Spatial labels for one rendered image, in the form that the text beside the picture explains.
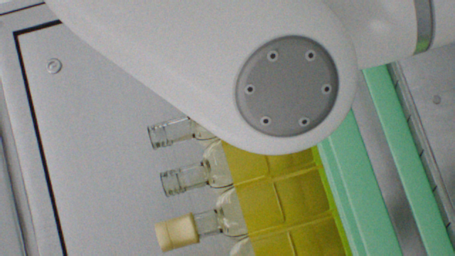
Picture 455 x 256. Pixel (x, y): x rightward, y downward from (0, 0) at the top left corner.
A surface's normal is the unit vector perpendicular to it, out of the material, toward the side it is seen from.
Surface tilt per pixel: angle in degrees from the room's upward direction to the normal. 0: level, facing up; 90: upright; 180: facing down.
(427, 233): 90
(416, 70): 90
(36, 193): 90
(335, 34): 129
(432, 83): 90
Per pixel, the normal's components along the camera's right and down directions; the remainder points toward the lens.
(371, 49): -0.25, 0.70
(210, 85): 0.04, 0.51
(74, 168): -0.04, -0.32
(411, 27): 0.20, 0.64
